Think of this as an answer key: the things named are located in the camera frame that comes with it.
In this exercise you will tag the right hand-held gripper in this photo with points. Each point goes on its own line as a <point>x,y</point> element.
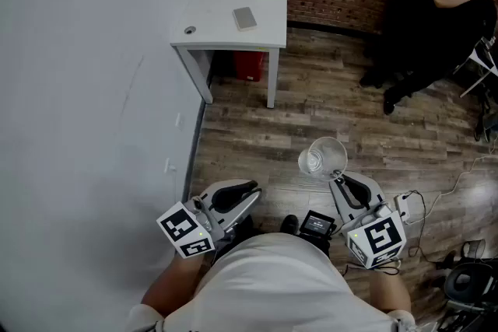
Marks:
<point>377,241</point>

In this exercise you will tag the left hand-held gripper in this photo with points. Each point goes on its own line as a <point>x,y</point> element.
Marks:
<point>183,227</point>

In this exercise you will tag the clear glass cup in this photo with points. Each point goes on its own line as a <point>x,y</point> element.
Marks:
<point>323,159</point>

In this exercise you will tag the grey coaster pad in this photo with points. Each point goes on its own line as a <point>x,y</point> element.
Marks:
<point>245,18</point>

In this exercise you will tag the person's right forearm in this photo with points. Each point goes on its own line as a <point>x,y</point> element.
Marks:
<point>389,291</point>

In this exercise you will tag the person's left forearm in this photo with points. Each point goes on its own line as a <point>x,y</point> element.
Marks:
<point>171,284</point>

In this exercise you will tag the person's black trousers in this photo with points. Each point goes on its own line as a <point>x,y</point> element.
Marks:
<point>238,234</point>

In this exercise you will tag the white power adapter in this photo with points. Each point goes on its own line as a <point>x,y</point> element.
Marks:
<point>403,208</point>

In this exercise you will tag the black waist display device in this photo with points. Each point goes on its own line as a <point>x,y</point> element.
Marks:
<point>317,223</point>

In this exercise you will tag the person's right black shoe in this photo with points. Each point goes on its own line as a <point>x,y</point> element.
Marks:
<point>290,223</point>

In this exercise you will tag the person's white shirt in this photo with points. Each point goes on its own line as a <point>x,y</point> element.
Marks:
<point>272,284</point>

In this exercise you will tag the red bin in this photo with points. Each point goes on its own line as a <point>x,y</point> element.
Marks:
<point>249,64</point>

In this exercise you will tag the grey office chair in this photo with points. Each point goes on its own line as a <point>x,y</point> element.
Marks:
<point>467,280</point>

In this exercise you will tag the white table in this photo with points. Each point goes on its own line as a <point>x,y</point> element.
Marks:
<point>218,11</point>

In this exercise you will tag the white wall outlet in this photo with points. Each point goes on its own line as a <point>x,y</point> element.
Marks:
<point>170,165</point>
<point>180,121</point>

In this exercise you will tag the white desk frame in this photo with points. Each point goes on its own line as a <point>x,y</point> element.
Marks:
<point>476,81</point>

